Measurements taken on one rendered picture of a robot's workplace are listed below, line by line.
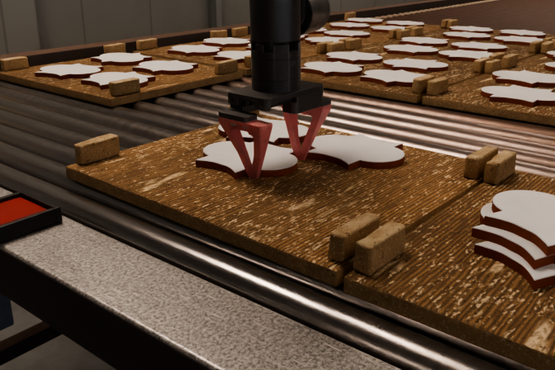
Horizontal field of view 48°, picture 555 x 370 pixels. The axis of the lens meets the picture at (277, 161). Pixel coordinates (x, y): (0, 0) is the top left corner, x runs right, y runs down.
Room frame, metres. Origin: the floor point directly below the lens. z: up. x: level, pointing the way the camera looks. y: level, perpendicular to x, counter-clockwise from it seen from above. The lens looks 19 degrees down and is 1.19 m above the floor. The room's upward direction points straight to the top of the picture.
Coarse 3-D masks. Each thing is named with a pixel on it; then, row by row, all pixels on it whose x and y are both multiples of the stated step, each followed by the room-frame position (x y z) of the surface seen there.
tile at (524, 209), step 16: (512, 192) 0.56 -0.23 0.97; (528, 192) 0.56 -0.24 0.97; (544, 192) 0.56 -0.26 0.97; (496, 208) 0.53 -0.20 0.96; (512, 208) 0.52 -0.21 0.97; (528, 208) 0.52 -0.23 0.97; (544, 208) 0.52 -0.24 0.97; (496, 224) 0.50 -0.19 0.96; (512, 224) 0.49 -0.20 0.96; (528, 224) 0.49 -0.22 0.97; (544, 224) 0.49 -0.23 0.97; (544, 240) 0.46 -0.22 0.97
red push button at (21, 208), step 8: (16, 200) 0.63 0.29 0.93; (24, 200) 0.63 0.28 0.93; (0, 208) 0.61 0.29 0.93; (8, 208) 0.61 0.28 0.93; (16, 208) 0.61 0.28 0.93; (24, 208) 0.61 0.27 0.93; (32, 208) 0.61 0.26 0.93; (40, 208) 0.61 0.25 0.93; (0, 216) 0.59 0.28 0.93; (8, 216) 0.59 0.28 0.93; (16, 216) 0.59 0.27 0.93; (24, 216) 0.59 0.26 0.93; (0, 224) 0.57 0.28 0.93
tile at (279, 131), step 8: (264, 120) 0.91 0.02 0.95; (272, 120) 0.91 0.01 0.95; (280, 128) 0.86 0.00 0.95; (304, 128) 0.86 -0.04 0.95; (224, 136) 0.85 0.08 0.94; (248, 136) 0.82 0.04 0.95; (272, 136) 0.82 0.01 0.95; (280, 136) 0.82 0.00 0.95; (288, 136) 0.82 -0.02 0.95; (304, 136) 0.83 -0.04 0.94; (272, 144) 0.80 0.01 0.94
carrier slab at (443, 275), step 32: (480, 192) 0.64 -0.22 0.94; (448, 224) 0.55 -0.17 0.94; (480, 224) 0.55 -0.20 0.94; (416, 256) 0.49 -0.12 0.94; (448, 256) 0.49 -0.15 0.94; (480, 256) 0.49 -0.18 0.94; (352, 288) 0.45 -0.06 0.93; (384, 288) 0.43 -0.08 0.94; (416, 288) 0.43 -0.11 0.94; (448, 288) 0.43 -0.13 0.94; (480, 288) 0.43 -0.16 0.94; (512, 288) 0.43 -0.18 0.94; (544, 288) 0.43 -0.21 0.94; (416, 320) 0.41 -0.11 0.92; (448, 320) 0.39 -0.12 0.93; (480, 320) 0.39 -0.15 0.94; (512, 320) 0.39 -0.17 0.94; (544, 320) 0.39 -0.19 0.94; (512, 352) 0.36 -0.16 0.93; (544, 352) 0.35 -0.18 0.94
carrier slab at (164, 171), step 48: (192, 144) 0.82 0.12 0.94; (288, 144) 0.82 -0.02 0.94; (144, 192) 0.64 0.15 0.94; (192, 192) 0.64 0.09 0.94; (240, 192) 0.64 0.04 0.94; (288, 192) 0.64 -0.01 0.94; (336, 192) 0.64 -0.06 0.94; (384, 192) 0.64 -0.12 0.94; (432, 192) 0.64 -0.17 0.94; (240, 240) 0.53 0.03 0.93; (288, 240) 0.52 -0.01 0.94
